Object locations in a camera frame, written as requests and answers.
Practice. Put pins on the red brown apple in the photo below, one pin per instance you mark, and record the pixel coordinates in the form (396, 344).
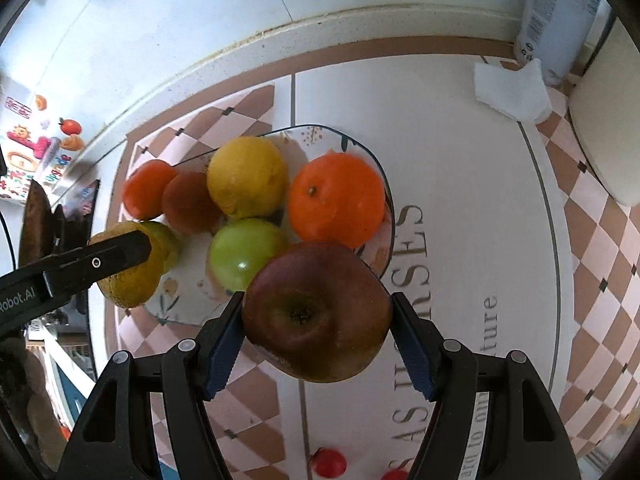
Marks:
(315, 310)

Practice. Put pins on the grey spray can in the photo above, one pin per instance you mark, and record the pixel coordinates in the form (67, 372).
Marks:
(560, 15)

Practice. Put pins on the floral oval plate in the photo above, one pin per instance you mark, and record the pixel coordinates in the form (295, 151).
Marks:
(315, 137)

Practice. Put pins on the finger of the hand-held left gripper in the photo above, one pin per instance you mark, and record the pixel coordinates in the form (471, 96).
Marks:
(115, 257)

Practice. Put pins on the white tissue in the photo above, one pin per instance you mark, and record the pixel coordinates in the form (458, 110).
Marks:
(510, 90)

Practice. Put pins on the checkered table cloth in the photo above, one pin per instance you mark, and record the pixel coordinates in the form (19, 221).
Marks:
(475, 260)

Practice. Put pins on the green apple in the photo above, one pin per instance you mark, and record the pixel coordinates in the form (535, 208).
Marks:
(240, 255)

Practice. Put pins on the colourful wall sticker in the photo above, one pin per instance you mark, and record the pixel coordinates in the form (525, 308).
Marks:
(30, 150)

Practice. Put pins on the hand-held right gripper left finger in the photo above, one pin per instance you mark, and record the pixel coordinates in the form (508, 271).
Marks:
(225, 355)

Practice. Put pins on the small dark red apple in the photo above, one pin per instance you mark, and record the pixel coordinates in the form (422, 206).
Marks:
(190, 202)

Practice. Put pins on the small red cherry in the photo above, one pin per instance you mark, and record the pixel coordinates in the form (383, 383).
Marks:
(327, 462)
(395, 475)

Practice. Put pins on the greenish yellow lemon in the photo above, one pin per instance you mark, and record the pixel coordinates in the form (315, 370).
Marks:
(135, 285)

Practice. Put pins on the person's left forearm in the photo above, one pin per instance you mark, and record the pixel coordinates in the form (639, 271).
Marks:
(20, 385)

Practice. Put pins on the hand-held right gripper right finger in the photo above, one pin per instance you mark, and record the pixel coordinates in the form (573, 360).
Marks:
(417, 360)

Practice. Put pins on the orange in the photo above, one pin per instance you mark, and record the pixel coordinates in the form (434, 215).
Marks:
(335, 200)
(147, 187)

